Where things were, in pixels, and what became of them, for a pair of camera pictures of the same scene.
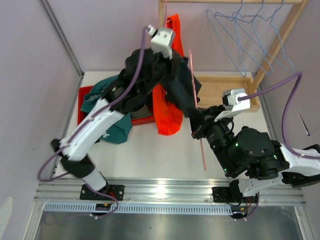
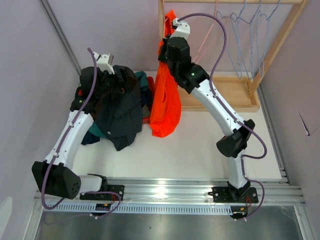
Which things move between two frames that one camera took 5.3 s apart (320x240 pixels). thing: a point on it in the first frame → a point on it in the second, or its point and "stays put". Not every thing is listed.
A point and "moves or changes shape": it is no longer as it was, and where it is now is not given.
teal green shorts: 119,132 moves or changes shape
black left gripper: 156,56 → 126,86
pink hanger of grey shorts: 196,103 → 215,15
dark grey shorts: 179,84 → 121,115
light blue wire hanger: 270,20 → 262,27
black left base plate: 117,191 stays put
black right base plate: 232,194 stays put
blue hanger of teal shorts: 207,11 → 234,27
